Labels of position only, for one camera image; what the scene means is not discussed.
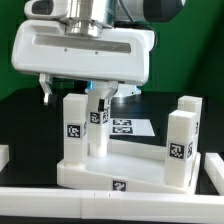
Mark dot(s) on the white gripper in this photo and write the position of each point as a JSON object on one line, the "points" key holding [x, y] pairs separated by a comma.
{"points": [[118, 55]]}

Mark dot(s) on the white desk top tray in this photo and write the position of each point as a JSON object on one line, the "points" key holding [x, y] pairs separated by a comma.
{"points": [[128, 167]]}

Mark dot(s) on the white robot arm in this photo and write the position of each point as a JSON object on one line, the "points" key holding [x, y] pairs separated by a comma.
{"points": [[88, 18]]}

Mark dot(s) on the marker sheet with tags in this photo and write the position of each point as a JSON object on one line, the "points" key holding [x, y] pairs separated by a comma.
{"points": [[132, 127]]}

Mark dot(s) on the white left fence piece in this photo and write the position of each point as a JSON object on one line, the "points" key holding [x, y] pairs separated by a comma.
{"points": [[4, 156]]}

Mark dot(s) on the white fence piece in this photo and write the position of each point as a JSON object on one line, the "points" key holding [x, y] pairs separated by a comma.
{"points": [[4, 156], [214, 166]]}

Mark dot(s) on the white front fence bar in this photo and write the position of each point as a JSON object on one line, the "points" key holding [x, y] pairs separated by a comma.
{"points": [[114, 205]]}

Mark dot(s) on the white right fence piece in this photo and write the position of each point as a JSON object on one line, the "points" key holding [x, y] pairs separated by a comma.
{"points": [[214, 166]]}

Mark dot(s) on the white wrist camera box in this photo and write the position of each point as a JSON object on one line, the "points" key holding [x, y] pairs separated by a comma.
{"points": [[46, 9]]}

